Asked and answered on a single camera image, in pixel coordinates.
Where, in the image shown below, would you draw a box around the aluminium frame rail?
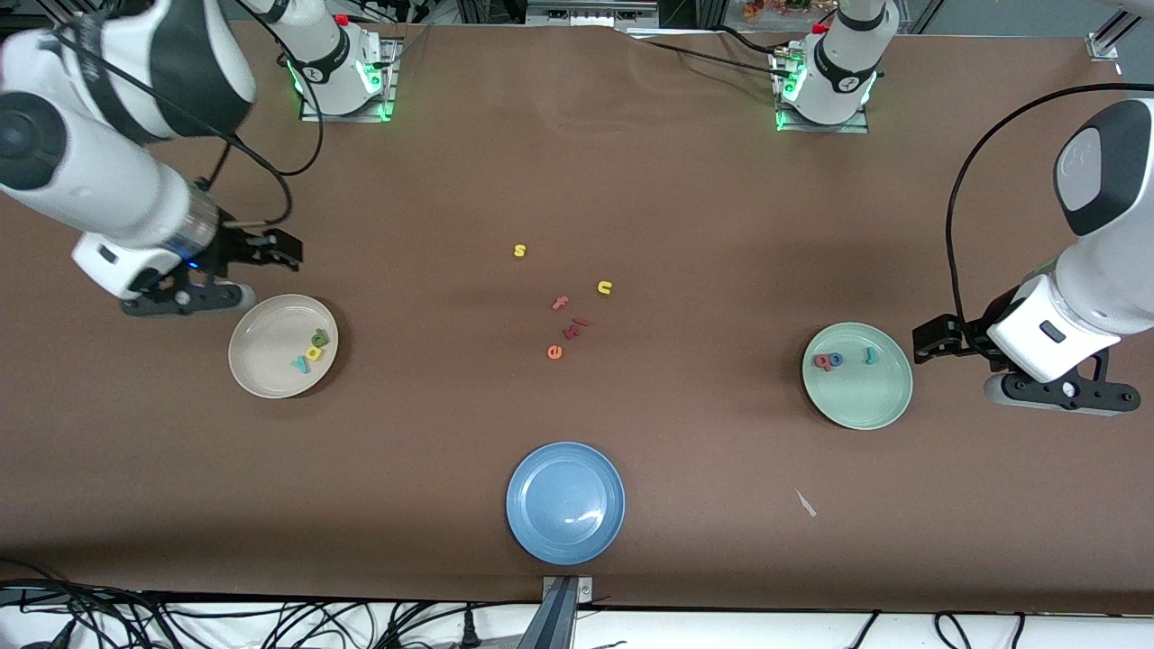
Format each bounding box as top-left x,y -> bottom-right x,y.
1086,9 -> 1154,73

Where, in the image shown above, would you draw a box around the black cable on table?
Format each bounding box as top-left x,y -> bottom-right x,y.
622,25 -> 794,78

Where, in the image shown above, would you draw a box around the grey metal camera stand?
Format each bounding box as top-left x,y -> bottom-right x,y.
518,575 -> 596,649

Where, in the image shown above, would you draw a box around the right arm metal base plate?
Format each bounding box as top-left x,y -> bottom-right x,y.
299,36 -> 399,123

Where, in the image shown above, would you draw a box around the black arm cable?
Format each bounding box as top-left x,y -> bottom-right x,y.
54,0 -> 324,226
945,83 -> 1154,334

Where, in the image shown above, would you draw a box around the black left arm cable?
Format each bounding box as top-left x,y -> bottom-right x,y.
945,83 -> 1154,334

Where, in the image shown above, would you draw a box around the blue plate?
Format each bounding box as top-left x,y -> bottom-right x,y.
506,441 -> 627,566

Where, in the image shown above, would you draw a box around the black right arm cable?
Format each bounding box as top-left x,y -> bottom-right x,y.
54,0 -> 324,226

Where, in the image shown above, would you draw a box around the light green plate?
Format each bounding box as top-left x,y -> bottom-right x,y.
801,322 -> 914,431

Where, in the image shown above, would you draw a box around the beige brown plate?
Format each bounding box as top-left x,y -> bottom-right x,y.
228,294 -> 340,399

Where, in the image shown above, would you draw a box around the tangled black floor cables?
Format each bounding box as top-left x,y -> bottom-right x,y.
0,559 -> 542,649

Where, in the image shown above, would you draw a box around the brown table cover sheet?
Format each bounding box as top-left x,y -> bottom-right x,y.
0,14 -> 1154,616

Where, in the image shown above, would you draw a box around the silver metal bracket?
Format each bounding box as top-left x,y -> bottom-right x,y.
526,0 -> 661,30

